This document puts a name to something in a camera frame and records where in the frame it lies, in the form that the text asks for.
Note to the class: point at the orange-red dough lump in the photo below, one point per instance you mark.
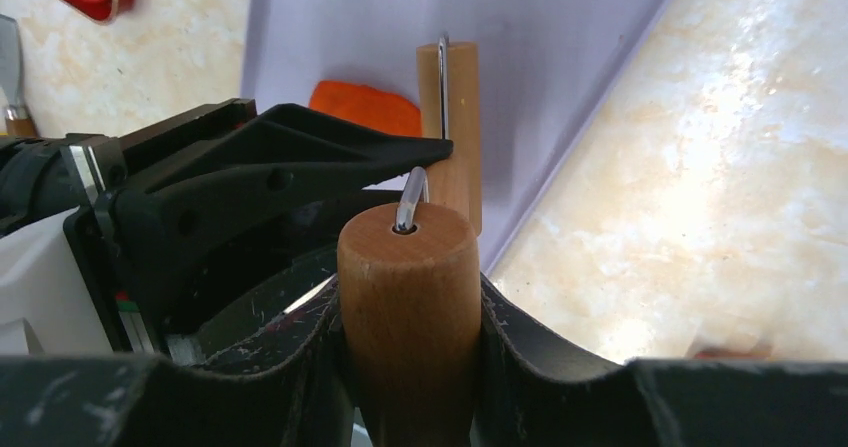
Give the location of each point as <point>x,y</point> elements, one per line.
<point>367,106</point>

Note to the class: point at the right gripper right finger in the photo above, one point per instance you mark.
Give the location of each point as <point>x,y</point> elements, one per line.
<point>539,389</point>

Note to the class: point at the metal scraper wooden handle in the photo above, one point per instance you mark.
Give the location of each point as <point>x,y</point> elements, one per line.
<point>16,115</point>

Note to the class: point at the wooden double-ended dough roller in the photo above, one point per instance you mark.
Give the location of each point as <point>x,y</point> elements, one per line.
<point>409,274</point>

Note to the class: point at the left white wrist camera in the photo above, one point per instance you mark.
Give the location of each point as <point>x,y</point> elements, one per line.
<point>46,307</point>

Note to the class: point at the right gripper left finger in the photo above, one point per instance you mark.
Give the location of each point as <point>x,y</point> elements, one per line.
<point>277,387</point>

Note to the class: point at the lavender plastic cutting board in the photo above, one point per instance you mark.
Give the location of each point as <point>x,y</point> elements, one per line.
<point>545,67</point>

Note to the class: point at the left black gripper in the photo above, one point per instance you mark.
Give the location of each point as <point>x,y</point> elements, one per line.
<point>195,232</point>

